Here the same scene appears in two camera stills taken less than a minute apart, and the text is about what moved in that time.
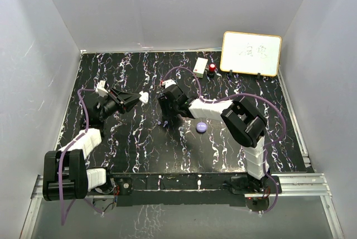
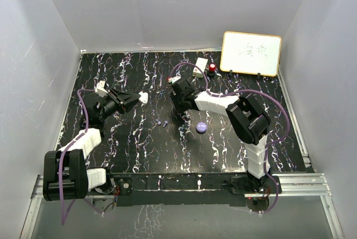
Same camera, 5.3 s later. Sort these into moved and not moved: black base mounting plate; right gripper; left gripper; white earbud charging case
Moved: right gripper
Not moved: white earbud charging case; left gripper; black base mounting plate
